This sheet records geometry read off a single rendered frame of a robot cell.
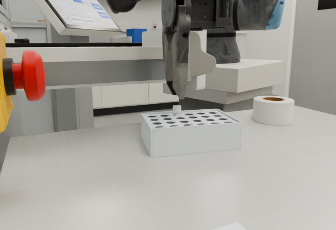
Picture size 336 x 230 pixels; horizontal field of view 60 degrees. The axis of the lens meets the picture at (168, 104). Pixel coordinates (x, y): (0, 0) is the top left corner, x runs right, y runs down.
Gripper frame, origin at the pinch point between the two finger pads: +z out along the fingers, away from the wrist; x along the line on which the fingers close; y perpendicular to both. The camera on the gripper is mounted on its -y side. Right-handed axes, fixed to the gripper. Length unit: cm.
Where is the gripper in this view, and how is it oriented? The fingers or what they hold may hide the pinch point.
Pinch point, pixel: (172, 88)
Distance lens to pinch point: 42.5
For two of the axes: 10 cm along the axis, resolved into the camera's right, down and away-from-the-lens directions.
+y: 9.7, -0.5, 2.3
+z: 0.0, 9.8, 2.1
